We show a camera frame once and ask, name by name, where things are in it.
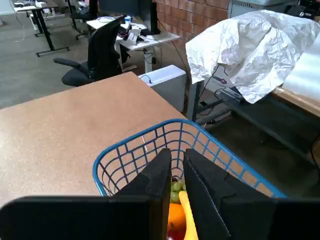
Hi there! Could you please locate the black device with label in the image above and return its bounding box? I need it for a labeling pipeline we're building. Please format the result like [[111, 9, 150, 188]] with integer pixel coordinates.
[[284, 3, 313, 18]]

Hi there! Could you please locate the dark red toy pomegranate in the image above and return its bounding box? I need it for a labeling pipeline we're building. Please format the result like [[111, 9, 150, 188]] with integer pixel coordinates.
[[166, 228, 187, 240]]

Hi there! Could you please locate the white desk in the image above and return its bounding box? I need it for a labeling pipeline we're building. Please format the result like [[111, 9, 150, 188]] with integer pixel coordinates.
[[86, 16, 181, 73]]

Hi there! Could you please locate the white computer case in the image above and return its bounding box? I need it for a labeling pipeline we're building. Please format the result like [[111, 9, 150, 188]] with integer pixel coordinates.
[[138, 64, 188, 113]]

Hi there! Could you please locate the yellow toy banana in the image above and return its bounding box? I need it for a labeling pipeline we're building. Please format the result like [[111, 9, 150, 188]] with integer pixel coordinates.
[[178, 191, 200, 240]]

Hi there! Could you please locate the green toy grapes bunch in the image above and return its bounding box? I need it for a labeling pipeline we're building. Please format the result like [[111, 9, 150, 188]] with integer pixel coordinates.
[[170, 181, 187, 203]]

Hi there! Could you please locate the orange toy fruit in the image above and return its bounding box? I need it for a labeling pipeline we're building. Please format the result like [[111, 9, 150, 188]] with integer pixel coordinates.
[[167, 202, 187, 232]]

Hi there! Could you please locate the wooden side table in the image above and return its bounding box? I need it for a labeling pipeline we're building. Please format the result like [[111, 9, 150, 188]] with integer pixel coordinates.
[[271, 86, 320, 118]]

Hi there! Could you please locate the black office chair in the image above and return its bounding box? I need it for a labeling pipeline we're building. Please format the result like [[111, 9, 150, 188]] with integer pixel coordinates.
[[53, 15, 131, 88]]

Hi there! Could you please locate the blue wire basket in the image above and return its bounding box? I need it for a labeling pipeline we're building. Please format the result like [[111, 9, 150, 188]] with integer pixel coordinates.
[[92, 118, 287, 198]]

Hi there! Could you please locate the black-legged desk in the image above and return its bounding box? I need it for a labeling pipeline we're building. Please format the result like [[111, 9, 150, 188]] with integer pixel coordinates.
[[13, 0, 71, 58]]

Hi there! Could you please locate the black computer monitor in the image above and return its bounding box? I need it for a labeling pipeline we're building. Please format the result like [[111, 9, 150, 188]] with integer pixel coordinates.
[[98, 0, 162, 36]]

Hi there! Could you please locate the crumpled white paper sheet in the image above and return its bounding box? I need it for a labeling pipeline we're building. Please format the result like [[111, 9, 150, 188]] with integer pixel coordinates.
[[185, 9, 320, 105]]

